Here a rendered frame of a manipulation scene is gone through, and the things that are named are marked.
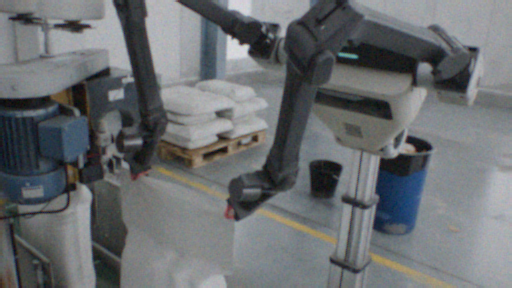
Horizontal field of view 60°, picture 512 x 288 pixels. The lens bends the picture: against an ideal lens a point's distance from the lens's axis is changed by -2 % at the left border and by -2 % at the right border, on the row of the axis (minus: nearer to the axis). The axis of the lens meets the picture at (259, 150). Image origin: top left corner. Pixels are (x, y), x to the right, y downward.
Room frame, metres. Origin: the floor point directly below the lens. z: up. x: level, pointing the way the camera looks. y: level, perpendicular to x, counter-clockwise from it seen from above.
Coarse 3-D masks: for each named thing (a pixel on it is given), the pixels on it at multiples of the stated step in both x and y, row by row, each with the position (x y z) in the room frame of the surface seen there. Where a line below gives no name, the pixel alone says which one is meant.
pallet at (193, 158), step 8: (216, 136) 4.56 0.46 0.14; (240, 136) 4.60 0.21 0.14; (248, 136) 4.64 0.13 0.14; (256, 136) 4.82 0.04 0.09; (264, 136) 4.90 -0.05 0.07; (160, 144) 4.20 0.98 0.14; (168, 144) 4.20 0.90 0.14; (176, 144) 4.23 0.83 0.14; (208, 144) 4.27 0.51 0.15; (216, 144) 4.29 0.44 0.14; (224, 144) 4.32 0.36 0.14; (232, 144) 4.42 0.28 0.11; (248, 144) 4.71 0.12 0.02; (256, 144) 4.78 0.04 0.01; (160, 152) 4.19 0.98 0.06; (168, 152) 4.15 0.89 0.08; (176, 152) 4.06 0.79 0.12; (184, 152) 4.00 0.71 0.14; (192, 152) 4.02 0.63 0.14; (200, 152) 4.04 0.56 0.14; (224, 152) 4.40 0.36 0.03; (232, 152) 4.43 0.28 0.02; (192, 160) 3.94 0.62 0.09; (200, 160) 4.03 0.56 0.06; (208, 160) 4.15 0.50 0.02; (216, 160) 4.22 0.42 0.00; (192, 168) 3.94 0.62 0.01
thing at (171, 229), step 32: (128, 192) 1.34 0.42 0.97; (160, 192) 1.23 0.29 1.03; (192, 192) 1.21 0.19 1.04; (128, 224) 1.35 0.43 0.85; (160, 224) 1.23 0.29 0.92; (192, 224) 1.17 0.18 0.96; (224, 224) 1.12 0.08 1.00; (128, 256) 1.24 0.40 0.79; (160, 256) 1.19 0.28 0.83; (192, 256) 1.17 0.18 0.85; (224, 256) 1.12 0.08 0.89
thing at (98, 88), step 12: (120, 72) 1.48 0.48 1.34; (96, 84) 1.34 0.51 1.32; (108, 84) 1.38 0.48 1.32; (120, 84) 1.41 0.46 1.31; (132, 84) 1.45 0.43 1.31; (96, 96) 1.34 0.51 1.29; (132, 96) 1.45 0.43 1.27; (96, 108) 1.34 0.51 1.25; (108, 108) 1.38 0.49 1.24; (120, 108) 1.41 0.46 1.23; (132, 108) 1.45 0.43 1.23; (96, 120) 1.34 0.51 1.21; (132, 120) 1.45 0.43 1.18; (96, 156) 1.33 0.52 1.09
